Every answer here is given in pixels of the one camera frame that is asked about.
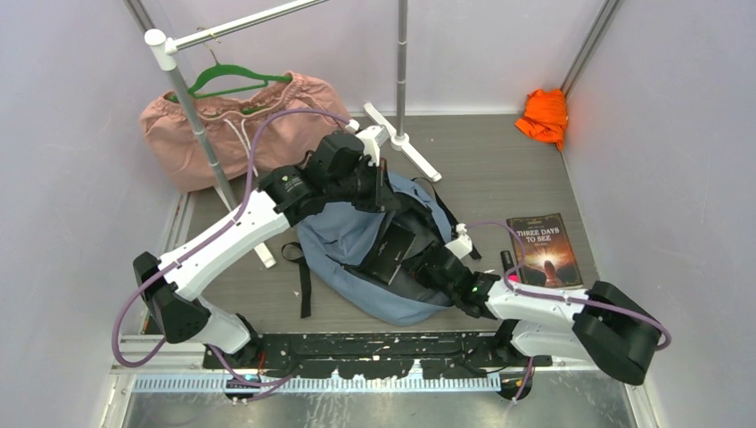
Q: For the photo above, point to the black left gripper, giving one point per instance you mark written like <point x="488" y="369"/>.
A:
<point x="382" y="197"/>

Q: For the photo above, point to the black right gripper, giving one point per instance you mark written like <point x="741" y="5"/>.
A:
<point x="415" y="263"/>

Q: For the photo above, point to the black notebook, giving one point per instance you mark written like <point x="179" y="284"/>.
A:
<point x="383" y="261"/>

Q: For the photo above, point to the blue backpack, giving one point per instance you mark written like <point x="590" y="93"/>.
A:
<point x="332" y="244"/>

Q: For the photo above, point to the Three Days to See book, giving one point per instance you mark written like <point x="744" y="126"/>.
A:
<point x="543" y="247"/>

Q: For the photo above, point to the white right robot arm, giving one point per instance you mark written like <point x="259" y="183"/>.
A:
<point x="601" y="325"/>

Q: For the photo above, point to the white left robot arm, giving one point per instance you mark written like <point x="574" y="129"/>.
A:
<point x="171" y="284"/>

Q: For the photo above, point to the pink highlighter marker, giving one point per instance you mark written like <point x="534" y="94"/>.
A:
<point x="509" y="264"/>

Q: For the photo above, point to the green clothes hanger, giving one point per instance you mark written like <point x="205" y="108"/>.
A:
<point x="219" y="79"/>

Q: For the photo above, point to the orange cloth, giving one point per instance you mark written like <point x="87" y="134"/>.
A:
<point x="545" y="117"/>

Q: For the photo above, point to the metal clothes rack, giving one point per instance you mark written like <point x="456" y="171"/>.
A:
<point x="165" y="48"/>

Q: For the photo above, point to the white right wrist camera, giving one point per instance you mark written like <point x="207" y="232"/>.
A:
<point x="461" y="245"/>

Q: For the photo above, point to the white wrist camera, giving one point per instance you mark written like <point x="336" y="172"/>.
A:
<point x="372" y="138"/>
<point x="461" y="245"/>

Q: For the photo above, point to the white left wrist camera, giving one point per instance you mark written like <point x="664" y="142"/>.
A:
<point x="372" y="138"/>

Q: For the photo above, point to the pink drawstring shorts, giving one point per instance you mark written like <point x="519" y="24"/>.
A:
<point x="274" y="128"/>

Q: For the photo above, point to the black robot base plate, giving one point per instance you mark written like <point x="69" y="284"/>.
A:
<point x="439" y="356"/>

